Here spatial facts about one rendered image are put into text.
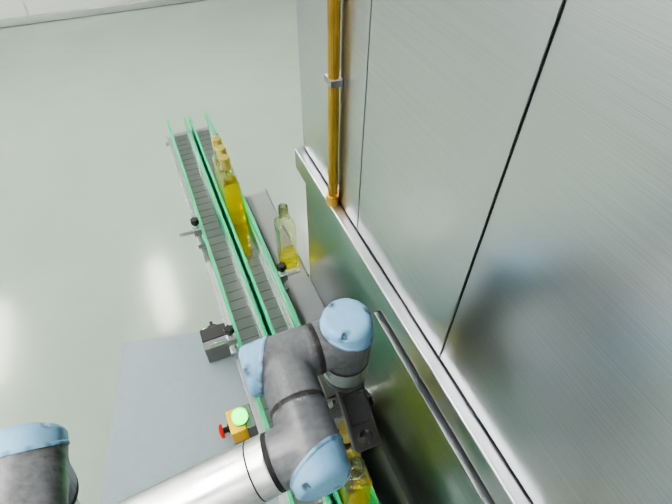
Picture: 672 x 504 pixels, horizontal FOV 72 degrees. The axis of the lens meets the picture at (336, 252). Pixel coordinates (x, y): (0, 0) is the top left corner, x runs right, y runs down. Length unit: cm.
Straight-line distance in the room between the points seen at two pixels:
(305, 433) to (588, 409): 31
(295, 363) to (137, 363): 104
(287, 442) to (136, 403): 101
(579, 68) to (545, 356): 29
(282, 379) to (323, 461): 12
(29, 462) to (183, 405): 79
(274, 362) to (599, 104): 47
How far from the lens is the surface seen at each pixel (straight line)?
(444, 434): 83
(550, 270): 50
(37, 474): 77
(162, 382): 156
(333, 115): 88
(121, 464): 150
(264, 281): 154
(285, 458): 59
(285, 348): 64
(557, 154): 45
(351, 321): 64
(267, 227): 171
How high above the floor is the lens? 207
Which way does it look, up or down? 48 degrees down
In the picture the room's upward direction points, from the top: 1 degrees clockwise
